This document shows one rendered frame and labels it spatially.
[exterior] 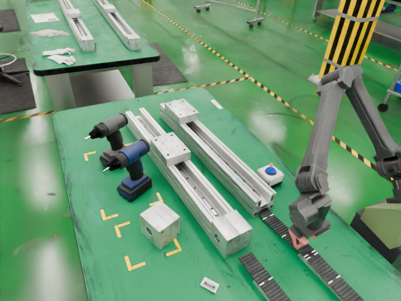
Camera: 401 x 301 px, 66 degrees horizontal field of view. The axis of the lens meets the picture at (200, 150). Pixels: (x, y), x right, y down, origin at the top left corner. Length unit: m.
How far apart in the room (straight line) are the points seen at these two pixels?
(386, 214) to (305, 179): 0.40
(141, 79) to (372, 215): 1.99
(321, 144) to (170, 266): 0.60
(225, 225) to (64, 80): 1.86
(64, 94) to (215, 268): 1.92
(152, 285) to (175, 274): 0.08
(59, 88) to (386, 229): 2.23
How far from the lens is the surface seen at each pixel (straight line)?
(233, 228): 1.02
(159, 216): 1.04
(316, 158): 0.95
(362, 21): 4.05
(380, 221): 1.27
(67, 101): 2.63
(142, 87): 2.69
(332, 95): 1.08
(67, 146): 1.57
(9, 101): 3.86
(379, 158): 1.28
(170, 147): 1.27
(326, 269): 1.09
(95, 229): 1.17
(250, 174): 1.23
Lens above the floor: 1.66
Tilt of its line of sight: 37 degrees down
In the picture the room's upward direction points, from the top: 3 degrees clockwise
